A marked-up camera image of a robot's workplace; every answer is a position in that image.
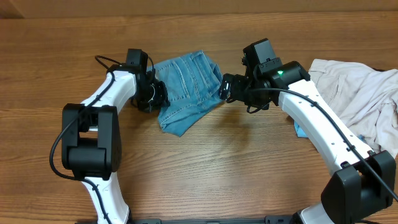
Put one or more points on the light blue denim jeans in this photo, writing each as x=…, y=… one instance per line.
x=192, y=82

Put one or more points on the blue printed t-shirt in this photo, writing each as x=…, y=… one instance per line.
x=301, y=134

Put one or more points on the beige cotton trousers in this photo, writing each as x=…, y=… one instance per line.
x=364, y=98

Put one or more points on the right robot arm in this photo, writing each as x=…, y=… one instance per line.
x=362, y=181

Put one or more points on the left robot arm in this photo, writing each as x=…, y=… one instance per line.
x=90, y=136

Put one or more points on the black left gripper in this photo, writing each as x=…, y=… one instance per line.
x=160, y=102

